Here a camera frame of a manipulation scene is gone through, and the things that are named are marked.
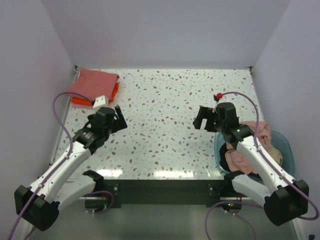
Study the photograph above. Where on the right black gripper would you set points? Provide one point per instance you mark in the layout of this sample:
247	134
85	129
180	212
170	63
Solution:
204	113

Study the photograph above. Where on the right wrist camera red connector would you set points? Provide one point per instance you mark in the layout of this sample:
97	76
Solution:
218	98

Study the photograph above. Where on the aluminium front rail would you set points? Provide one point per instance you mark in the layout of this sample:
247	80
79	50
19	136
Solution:
72	190

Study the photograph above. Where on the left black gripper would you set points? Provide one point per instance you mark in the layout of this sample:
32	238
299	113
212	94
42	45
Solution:
119	123

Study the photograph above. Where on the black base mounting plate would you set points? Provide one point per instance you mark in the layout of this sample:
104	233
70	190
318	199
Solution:
160	192

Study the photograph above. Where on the folded salmon pink t-shirt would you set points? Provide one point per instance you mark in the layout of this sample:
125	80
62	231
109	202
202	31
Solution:
95	83

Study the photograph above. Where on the translucent blue plastic bin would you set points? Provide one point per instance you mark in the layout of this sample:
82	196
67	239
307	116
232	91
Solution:
268	138

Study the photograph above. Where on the folded orange t-shirt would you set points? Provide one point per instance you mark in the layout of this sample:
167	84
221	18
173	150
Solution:
84	102

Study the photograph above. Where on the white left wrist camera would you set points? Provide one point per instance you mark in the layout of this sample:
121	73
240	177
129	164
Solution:
101	101

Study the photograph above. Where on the beige t-shirt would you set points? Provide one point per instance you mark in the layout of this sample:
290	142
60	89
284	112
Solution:
275	154

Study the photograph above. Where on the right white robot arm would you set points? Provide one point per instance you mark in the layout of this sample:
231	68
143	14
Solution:
281	196

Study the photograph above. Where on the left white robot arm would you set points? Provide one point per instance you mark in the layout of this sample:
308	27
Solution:
37	203

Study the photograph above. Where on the black t-shirt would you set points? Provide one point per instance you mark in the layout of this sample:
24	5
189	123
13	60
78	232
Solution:
227	158

